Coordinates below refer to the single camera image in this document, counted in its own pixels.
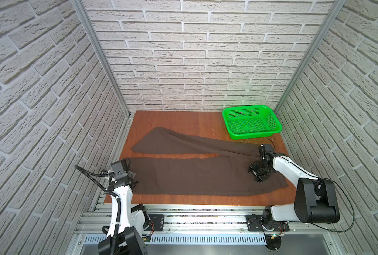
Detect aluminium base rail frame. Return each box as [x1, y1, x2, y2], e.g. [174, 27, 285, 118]
[66, 203, 346, 255]

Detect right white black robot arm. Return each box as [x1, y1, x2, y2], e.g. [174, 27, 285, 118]
[248, 144, 340, 224]

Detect brown trousers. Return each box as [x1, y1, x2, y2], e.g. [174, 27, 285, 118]
[127, 127, 288, 197]

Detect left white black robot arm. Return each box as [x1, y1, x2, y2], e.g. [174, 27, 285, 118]
[98, 159, 150, 255]

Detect green plastic basket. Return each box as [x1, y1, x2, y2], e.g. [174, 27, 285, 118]
[222, 105, 282, 140]

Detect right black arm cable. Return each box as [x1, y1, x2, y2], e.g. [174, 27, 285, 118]
[309, 181, 355, 233]

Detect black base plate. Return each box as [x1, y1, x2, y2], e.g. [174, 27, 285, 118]
[245, 214, 290, 233]
[143, 214, 165, 232]

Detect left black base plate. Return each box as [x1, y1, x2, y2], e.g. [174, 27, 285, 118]
[143, 214, 165, 232]

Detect small black electronics box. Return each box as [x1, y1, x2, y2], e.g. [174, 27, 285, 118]
[133, 234, 151, 242]

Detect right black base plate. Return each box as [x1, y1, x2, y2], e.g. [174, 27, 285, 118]
[245, 214, 290, 233]

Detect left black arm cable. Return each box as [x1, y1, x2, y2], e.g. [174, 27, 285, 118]
[75, 165, 123, 255]

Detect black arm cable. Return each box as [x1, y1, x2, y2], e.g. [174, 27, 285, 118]
[309, 181, 355, 233]
[75, 165, 123, 255]

